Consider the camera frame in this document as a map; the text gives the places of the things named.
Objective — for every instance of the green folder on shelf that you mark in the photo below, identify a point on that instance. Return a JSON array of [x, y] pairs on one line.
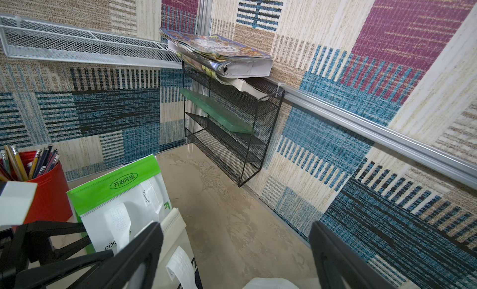
[[219, 113]]

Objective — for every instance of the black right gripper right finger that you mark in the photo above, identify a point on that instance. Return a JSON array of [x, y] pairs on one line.
[[337, 266]]

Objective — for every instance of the green white takeout bag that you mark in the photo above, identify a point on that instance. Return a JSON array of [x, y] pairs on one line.
[[115, 207]]

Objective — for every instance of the white wire mesh basket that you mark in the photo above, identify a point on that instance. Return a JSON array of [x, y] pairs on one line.
[[26, 38]]

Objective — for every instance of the navy white takeout bag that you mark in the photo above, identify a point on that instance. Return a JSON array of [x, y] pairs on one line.
[[177, 267]]

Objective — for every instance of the red pencil cup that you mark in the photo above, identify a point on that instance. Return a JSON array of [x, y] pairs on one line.
[[33, 187]]

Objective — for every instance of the black wire mesh shelf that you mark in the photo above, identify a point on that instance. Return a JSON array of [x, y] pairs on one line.
[[240, 156]]

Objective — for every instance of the colourful picture book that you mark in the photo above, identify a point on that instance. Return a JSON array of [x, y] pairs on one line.
[[218, 55]]

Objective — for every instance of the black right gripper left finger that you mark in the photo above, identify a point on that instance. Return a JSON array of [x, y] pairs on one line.
[[134, 267]]

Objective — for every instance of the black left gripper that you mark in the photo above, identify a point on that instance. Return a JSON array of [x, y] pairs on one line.
[[30, 261]]

